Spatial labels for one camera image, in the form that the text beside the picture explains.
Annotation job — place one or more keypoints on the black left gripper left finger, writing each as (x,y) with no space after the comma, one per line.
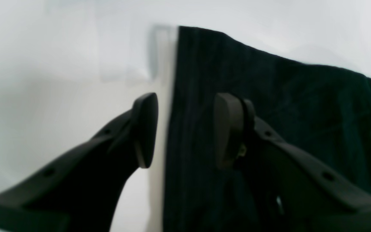
(79,191)

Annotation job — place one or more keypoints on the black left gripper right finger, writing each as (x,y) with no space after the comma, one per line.
(293,190)

